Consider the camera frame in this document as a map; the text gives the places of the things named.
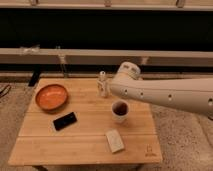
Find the small white bottle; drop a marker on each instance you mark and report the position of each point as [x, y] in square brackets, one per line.
[103, 84]

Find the grey horizontal rail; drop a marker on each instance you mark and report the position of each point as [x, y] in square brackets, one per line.
[99, 57]

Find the black smartphone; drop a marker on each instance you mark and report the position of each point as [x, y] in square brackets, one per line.
[66, 120]

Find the wooden table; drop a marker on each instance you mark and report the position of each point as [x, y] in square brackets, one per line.
[85, 142]

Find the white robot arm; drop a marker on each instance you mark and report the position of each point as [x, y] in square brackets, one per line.
[191, 95]

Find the orange bowl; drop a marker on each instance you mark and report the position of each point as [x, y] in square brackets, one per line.
[51, 97]

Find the white cup with dark liquid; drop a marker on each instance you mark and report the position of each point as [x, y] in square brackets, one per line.
[120, 111]

